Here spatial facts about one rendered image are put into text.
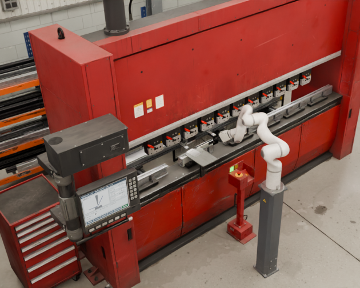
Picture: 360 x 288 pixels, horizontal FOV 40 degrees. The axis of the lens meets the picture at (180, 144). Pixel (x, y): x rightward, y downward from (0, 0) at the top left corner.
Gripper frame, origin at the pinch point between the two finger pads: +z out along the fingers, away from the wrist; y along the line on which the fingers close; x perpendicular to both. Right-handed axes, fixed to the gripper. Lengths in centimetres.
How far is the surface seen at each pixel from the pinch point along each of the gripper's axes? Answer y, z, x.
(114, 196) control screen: 50, -3, 158
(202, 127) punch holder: 22.5, -2.8, 17.0
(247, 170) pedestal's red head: -39.9, -14.8, 4.9
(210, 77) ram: 61, -31, 7
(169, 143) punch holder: 31, 14, 50
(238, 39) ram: 76, -58, -21
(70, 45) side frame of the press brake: 149, 2, 105
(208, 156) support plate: -2.4, -0.9, 29.3
